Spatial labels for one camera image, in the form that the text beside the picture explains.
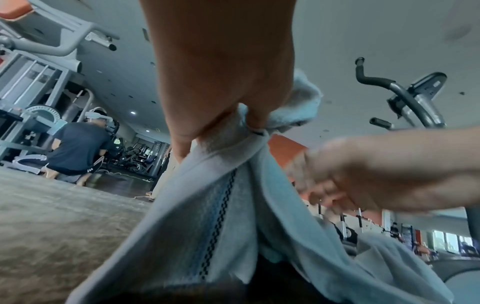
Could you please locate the person's left hand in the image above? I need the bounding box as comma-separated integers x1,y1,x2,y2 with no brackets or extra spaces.
138,0,298,166

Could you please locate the person's right hand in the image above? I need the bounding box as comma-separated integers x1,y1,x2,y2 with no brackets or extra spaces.
289,126,480,214

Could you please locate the grey towel striped border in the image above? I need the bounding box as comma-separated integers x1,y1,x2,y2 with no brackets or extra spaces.
65,68,362,304

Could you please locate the black exercise bike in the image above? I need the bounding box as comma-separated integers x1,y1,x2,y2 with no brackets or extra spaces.
356,207,377,236

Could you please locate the black gym equipment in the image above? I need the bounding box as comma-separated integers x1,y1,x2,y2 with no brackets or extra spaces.
334,213,360,249

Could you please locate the row of black gym machines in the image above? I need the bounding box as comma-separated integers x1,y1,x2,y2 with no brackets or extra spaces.
108,139,171,176

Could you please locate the white worn headset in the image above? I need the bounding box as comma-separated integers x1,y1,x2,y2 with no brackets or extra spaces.
84,107,115,123

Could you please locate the grey weight machine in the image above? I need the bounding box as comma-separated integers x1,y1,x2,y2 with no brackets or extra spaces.
0,50,95,168

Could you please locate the grey black handlebar machine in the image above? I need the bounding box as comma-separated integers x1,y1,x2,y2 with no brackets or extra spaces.
353,56,480,286

